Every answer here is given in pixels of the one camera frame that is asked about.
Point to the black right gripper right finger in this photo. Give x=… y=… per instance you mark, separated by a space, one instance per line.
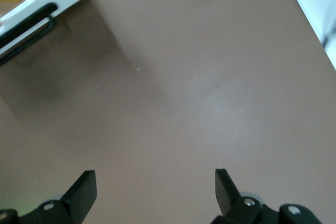
x=229 y=197

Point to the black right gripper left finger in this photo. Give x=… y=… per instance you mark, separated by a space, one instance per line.
x=78 y=197

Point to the brown table mat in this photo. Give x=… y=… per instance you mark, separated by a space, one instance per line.
x=168 y=116

